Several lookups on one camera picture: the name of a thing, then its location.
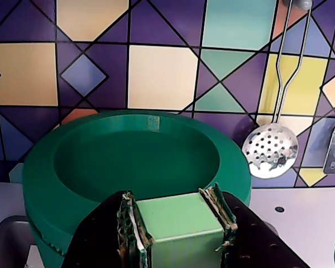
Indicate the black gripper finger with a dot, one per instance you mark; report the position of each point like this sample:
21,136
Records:
100,240
254,240

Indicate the green cylindrical recipient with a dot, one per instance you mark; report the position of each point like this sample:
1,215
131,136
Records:
51,259

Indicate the metal perforated skimmer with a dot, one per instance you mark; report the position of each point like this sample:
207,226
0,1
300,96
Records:
270,153

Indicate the grey toy sink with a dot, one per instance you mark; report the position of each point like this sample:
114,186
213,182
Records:
8,240

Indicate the blue toy kitchen unit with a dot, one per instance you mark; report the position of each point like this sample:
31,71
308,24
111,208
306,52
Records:
162,75

